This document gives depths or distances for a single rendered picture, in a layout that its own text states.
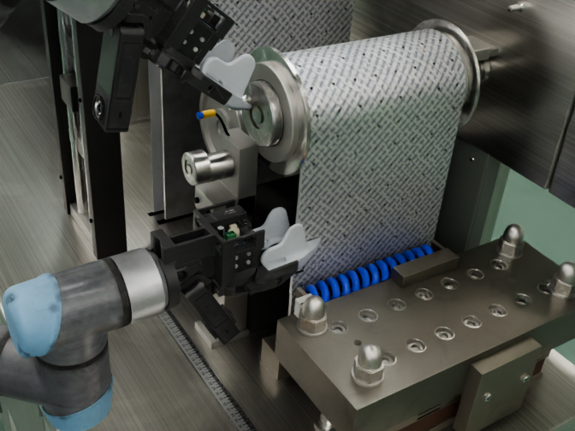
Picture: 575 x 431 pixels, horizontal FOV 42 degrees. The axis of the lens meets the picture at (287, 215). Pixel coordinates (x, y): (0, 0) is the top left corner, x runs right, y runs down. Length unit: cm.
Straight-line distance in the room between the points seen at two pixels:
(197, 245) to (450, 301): 34
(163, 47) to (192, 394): 45
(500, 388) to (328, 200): 31
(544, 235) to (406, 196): 216
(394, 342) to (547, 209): 244
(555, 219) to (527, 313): 226
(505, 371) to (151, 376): 45
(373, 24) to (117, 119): 57
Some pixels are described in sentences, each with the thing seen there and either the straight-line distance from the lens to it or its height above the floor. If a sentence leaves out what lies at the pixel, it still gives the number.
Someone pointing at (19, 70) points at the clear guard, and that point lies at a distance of 181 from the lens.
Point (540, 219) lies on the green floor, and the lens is 321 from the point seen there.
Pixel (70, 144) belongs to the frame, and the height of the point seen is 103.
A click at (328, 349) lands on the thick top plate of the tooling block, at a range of 87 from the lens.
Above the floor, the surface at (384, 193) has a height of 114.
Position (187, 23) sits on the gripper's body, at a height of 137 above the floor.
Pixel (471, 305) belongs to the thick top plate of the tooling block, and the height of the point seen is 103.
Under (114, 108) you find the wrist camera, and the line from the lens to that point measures 77.
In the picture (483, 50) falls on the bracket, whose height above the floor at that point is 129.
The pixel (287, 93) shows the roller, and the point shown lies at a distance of 82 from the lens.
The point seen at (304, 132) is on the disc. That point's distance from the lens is 81.
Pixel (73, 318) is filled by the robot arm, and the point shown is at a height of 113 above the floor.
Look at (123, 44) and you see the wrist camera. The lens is 74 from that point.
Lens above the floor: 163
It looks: 34 degrees down
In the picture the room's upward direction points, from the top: 5 degrees clockwise
